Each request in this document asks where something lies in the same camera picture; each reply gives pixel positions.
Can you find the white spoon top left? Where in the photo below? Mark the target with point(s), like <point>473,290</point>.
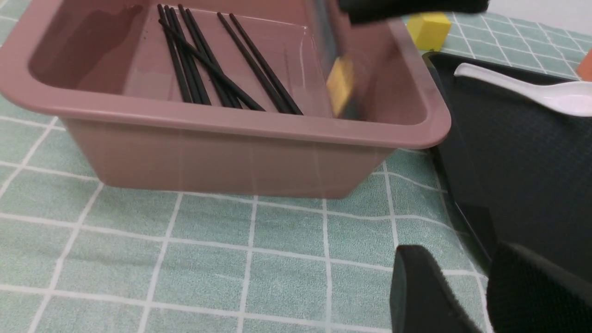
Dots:
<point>569,98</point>

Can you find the orange cube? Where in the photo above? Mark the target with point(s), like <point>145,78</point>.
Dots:
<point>584,69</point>

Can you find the green checkered tablecloth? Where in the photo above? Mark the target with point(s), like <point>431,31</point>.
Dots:
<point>78,256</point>

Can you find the black diagonal chopstick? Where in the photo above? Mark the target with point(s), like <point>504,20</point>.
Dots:
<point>212,69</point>

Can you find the black chopstick right inner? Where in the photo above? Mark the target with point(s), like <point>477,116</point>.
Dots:
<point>263,80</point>

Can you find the yellow cube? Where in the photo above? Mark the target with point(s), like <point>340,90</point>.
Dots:
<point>429,30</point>

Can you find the black chopstick middle left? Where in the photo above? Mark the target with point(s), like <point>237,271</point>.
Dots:
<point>198,45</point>

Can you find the black chopstick far right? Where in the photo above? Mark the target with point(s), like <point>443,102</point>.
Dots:
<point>286,101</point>

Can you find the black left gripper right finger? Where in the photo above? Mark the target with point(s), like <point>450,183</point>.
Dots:
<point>527,293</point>

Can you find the pink plastic bin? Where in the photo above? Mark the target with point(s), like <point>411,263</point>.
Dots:
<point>104,69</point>

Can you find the black chopstick middle right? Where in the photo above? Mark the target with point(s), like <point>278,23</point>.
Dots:
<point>230,100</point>

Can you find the black chopstick far left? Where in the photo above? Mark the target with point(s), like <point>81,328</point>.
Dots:
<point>175,58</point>

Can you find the black plastic tray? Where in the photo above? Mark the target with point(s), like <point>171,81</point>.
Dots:
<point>515,171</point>

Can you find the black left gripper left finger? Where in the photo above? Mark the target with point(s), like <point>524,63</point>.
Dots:
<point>421,300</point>

